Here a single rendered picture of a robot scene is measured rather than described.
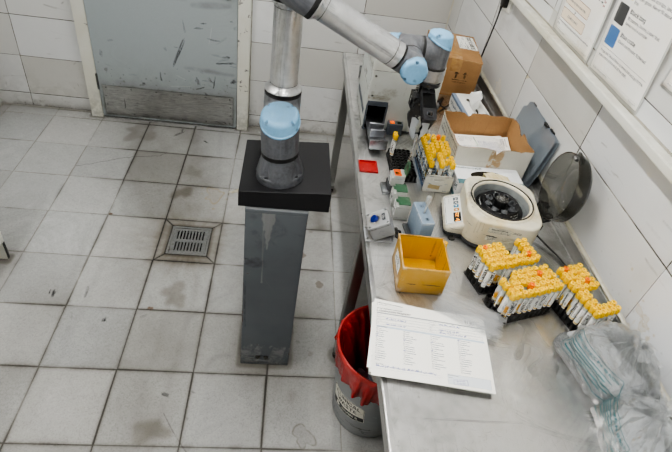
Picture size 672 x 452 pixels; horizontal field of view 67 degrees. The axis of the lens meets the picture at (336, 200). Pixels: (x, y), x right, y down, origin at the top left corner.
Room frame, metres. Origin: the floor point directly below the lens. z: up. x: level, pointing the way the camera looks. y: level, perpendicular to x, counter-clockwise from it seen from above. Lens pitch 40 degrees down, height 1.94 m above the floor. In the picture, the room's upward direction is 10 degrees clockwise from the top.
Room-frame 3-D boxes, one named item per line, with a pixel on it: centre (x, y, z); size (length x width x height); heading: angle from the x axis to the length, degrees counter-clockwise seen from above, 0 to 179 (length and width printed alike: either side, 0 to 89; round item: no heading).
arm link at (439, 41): (1.48, -0.22, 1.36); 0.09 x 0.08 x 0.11; 99
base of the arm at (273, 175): (1.28, 0.19, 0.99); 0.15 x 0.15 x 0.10
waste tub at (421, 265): (1.01, -0.26, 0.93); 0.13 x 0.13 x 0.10; 6
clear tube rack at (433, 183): (1.53, -0.32, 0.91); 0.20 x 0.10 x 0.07; 9
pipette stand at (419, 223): (1.18, -0.27, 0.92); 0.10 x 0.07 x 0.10; 15
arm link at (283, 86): (1.42, 0.22, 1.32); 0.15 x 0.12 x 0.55; 9
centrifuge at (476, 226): (1.29, -0.50, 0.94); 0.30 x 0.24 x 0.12; 90
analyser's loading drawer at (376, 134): (1.70, -0.10, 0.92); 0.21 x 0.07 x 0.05; 9
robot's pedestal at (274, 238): (1.28, 0.19, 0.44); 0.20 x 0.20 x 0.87; 9
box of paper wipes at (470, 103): (2.00, -0.51, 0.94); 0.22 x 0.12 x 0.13; 13
